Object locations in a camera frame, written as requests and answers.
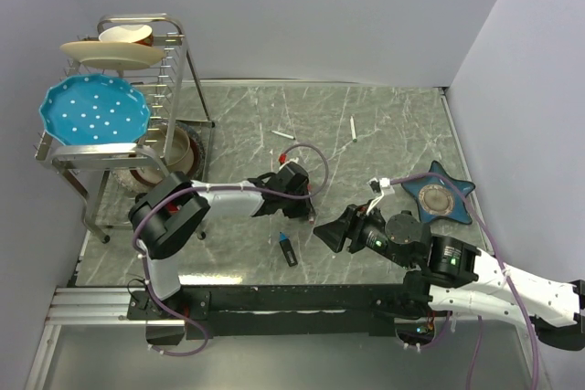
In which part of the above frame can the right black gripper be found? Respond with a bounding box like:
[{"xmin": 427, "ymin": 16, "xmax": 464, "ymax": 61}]
[{"xmin": 311, "ymin": 199, "xmax": 414, "ymax": 269}]

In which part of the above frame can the black marker blue tip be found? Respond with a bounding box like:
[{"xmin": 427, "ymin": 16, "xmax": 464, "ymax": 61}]
[{"xmin": 279, "ymin": 232, "xmax": 298, "ymax": 267}]

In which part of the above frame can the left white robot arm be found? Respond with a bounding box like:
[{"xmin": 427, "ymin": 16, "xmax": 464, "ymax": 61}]
[{"xmin": 128, "ymin": 162, "xmax": 314, "ymax": 319}]

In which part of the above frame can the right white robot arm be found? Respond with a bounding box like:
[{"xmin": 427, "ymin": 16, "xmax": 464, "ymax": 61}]
[{"xmin": 314, "ymin": 205, "xmax": 584, "ymax": 351}]

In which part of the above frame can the white pen black tip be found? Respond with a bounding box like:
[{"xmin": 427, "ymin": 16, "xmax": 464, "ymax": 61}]
[{"xmin": 271, "ymin": 130, "xmax": 296, "ymax": 140}]

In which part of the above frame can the white pen green tip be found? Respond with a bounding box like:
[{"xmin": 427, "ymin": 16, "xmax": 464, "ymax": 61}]
[{"xmin": 349, "ymin": 115, "xmax": 357, "ymax": 142}]

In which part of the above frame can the blue star-shaped dish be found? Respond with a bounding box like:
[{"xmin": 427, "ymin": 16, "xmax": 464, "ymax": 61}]
[{"xmin": 401, "ymin": 176, "xmax": 473, "ymax": 225}]

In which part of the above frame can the cream deep bowl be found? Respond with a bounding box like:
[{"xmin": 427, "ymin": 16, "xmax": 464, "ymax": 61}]
[{"xmin": 135, "ymin": 123, "xmax": 195, "ymax": 186}]

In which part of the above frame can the patterned rim plate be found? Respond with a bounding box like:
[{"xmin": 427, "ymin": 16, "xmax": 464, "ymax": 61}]
[{"xmin": 112, "ymin": 121, "xmax": 206, "ymax": 193}]

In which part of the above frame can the metal dish rack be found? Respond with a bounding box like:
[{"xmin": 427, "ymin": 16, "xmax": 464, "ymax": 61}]
[{"xmin": 36, "ymin": 14, "xmax": 215, "ymax": 243}]

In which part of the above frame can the white and red bowl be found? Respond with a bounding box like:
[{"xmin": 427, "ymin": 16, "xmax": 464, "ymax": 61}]
[{"xmin": 98, "ymin": 25, "xmax": 154, "ymax": 47}]

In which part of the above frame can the blue polka dot plate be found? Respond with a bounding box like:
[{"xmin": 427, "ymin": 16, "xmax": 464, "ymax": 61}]
[{"xmin": 39, "ymin": 74, "xmax": 151, "ymax": 146}]

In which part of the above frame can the cream flat plate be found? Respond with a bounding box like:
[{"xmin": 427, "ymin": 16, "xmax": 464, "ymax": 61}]
[{"xmin": 59, "ymin": 41, "xmax": 165, "ymax": 70}]

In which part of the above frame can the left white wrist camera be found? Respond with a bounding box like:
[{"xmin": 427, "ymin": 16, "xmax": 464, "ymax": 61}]
[{"xmin": 278, "ymin": 153, "xmax": 299, "ymax": 169}]

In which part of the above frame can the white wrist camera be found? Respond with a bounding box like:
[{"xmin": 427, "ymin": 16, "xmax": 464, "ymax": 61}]
[
  {"xmin": 366, "ymin": 177, "xmax": 395, "ymax": 215},
  {"xmin": 278, "ymin": 153, "xmax": 299, "ymax": 169}
]

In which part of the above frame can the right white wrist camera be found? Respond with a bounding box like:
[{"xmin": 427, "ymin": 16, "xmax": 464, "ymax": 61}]
[{"xmin": 366, "ymin": 177, "xmax": 395, "ymax": 215}]

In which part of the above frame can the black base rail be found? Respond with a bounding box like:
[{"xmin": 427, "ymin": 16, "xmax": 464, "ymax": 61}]
[{"xmin": 127, "ymin": 284, "xmax": 434, "ymax": 346}]

